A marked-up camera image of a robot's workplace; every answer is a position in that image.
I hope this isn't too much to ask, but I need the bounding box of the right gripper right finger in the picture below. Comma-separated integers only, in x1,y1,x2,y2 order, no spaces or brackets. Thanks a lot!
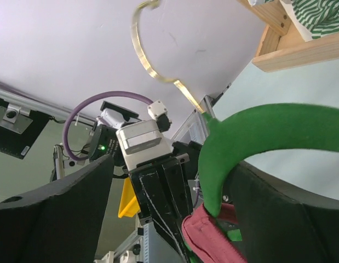
227,162,339,262

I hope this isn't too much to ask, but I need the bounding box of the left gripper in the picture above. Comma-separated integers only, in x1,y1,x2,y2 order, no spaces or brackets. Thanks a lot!
130,153,193,258

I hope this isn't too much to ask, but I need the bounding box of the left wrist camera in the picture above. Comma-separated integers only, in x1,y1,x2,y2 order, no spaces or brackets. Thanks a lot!
116,100,173,171

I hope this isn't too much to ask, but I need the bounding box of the green plastic hanger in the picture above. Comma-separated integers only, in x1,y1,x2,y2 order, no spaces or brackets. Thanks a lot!
130,0,339,263

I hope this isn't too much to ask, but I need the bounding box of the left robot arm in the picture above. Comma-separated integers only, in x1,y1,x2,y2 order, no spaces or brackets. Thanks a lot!
88,100,200,262

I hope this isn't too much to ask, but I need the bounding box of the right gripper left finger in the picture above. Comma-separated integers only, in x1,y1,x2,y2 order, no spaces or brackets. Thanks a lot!
0,155,114,262

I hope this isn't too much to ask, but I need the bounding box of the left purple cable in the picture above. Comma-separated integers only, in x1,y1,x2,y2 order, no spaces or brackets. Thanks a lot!
62,91,154,161

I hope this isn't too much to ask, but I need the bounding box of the red tank top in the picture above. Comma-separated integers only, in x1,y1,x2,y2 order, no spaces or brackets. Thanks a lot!
181,203,246,263

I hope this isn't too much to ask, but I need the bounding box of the green striped tank top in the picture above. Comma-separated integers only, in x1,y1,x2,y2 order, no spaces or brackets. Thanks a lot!
291,0,339,39

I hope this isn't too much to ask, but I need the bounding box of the wooden clothes rack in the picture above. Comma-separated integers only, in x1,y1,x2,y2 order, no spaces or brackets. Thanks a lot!
239,1,339,72

